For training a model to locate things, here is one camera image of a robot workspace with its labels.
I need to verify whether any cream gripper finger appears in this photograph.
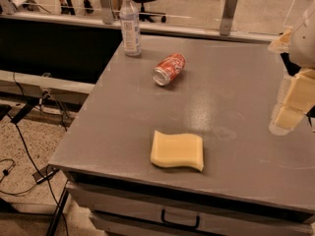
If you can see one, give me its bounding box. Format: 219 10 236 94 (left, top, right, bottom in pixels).
269 68 315 136
268 29 292 54

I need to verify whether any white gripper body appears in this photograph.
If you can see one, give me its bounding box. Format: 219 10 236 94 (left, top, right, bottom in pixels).
288 1 315 69

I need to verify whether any red coke can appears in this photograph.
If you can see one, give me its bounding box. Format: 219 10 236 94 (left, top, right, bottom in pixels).
153 53 186 87

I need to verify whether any yellow sponge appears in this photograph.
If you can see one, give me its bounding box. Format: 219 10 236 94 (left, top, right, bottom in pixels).
151 131 204 172

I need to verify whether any clear plastic water bottle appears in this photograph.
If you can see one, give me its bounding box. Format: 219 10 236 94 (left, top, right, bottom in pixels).
119 0 141 56

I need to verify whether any grey cabinet drawer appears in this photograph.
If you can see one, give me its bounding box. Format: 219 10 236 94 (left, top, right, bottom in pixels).
67 182 314 236

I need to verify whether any black power adapter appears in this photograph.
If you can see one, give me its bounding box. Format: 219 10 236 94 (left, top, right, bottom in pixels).
32 165 58 184

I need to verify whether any metal window post right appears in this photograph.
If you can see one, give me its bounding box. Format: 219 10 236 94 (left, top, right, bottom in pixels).
220 0 238 36

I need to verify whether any metal window post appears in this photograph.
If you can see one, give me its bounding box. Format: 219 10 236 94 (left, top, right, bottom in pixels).
220 0 238 36
99 0 114 25

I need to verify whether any black drawer handle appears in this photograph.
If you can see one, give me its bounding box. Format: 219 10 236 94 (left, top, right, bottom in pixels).
160 209 200 230

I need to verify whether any metal window post left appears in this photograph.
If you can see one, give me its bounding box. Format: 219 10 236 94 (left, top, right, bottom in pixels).
99 0 114 25

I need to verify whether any black floor cable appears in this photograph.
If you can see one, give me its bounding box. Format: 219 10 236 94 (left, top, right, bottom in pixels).
0 72 70 236

